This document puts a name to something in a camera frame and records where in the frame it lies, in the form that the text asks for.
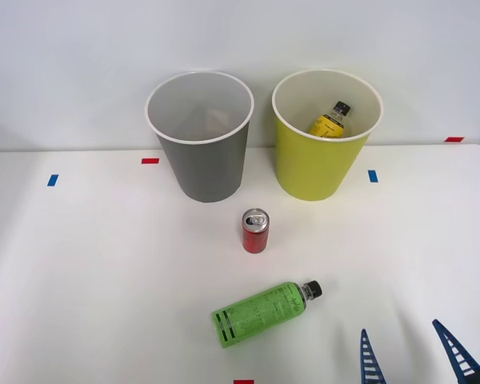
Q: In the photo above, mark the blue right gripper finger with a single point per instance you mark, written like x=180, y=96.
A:
x=462, y=358
x=371, y=362

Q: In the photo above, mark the yellow plastic bottle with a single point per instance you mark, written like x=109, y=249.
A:
x=328, y=126

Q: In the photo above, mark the green plastic bottle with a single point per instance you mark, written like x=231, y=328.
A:
x=260, y=312

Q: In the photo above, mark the red drink can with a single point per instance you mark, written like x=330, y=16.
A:
x=256, y=238

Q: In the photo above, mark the yellow-green plastic waste bin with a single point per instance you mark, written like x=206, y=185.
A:
x=312, y=172

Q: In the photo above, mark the grey plastic waste bin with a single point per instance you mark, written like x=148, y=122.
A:
x=208, y=168

